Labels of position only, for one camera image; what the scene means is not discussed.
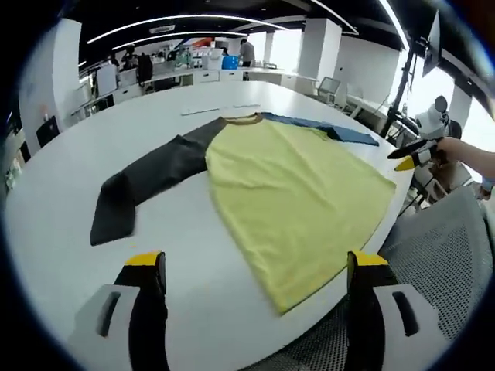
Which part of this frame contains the white mesh office chair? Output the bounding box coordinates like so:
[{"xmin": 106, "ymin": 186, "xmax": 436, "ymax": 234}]
[{"xmin": 316, "ymin": 76, "xmax": 342, "ymax": 104}]

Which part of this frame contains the grey mesh office chair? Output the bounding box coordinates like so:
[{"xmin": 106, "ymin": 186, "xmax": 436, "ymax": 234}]
[{"xmin": 239, "ymin": 185, "xmax": 495, "ymax": 371}]

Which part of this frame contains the white table cable cover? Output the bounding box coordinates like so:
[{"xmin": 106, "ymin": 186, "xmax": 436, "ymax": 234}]
[{"xmin": 180, "ymin": 105, "xmax": 224, "ymax": 116}]

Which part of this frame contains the ceiling light strip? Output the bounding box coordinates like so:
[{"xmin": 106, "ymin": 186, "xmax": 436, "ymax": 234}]
[{"xmin": 87, "ymin": 14, "xmax": 291, "ymax": 45}]

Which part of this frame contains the yellow garment with dark sleeves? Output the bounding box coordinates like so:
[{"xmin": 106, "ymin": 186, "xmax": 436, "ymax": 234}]
[{"xmin": 89, "ymin": 111, "xmax": 398, "ymax": 317}]

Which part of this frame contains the black cabinet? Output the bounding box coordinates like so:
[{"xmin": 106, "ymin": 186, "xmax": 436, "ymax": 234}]
[{"xmin": 36, "ymin": 115, "xmax": 61, "ymax": 148}]

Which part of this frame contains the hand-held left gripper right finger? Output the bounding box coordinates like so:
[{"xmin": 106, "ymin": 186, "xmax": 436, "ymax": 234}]
[{"xmin": 346, "ymin": 250, "xmax": 452, "ymax": 371}]

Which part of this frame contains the grey panel on stand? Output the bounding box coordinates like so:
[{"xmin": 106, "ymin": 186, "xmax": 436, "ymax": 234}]
[{"xmin": 422, "ymin": 10, "xmax": 442, "ymax": 77}]

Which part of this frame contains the white side desk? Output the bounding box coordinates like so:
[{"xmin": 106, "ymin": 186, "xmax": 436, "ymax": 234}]
[{"xmin": 345, "ymin": 94, "xmax": 392, "ymax": 125}]

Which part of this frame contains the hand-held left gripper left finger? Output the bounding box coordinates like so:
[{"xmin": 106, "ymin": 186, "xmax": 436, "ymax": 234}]
[{"xmin": 67, "ymin": 250, "xmax": 169, "ymax": 371}]

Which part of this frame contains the black backpack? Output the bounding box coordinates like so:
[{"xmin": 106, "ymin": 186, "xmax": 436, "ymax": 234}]
[{"xmin": 136, "ymin": 53, "xmax": 154, "ymax": 86}]

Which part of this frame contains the black tripod stand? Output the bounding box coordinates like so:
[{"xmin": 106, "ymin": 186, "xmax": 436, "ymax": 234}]
[{"xmin": 386, "ymin": 36, "xmax": 431, "ymax": 137}]

